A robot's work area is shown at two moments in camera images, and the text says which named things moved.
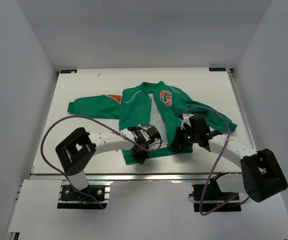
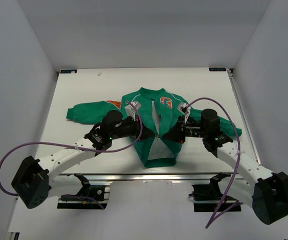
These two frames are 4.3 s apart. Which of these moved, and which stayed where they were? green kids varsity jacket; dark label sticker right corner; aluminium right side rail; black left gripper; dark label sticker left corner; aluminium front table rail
Moved: green kids varsity jacket; black left gripper
Stayed: dark label sticker left corner; aluminium front table rail; aluminium right side rail; dark label sticker right corner
